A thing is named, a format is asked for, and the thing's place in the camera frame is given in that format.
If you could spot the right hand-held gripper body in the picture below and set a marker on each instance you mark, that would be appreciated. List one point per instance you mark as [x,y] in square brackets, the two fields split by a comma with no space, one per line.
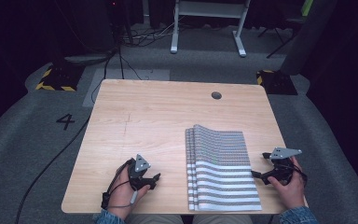
[281,168]

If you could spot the grey striped folded cloth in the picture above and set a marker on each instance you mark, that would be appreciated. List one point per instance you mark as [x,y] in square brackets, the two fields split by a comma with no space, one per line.
[220,171]

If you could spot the grey round stand base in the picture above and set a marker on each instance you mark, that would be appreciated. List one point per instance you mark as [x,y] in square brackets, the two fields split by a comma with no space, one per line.
[85,58]

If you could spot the person's right hand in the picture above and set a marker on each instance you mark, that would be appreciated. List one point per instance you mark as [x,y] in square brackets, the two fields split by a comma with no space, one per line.
[289,193]

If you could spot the black tripod legs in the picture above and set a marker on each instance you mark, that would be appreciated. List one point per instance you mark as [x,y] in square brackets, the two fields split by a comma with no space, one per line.
[276,35]

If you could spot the black yellow striped stand base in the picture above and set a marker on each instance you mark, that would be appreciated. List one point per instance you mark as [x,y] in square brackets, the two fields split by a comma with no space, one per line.
[62,77]
[276,82]

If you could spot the white desk frame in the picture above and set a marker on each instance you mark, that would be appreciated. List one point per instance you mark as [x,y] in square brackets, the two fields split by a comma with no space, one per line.
[211,9]

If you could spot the grey padded stand pole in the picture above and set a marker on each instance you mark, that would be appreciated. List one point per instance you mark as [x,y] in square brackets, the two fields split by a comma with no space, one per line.
[307,37]

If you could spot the person's left hand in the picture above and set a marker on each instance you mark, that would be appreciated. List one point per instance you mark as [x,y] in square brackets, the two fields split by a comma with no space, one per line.
[121,194]

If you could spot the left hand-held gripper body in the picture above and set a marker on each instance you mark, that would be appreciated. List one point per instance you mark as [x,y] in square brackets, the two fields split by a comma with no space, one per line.
[138,169]

